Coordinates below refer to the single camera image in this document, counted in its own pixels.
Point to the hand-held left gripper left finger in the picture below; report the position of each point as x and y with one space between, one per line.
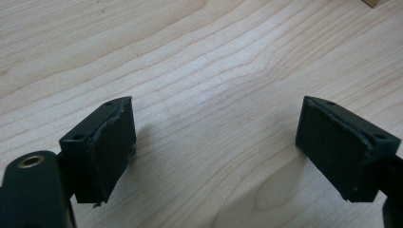
107 148

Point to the wooden compartment box with glass lid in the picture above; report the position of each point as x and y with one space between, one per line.
374 2

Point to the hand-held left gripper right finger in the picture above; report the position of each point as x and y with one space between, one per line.
335 152

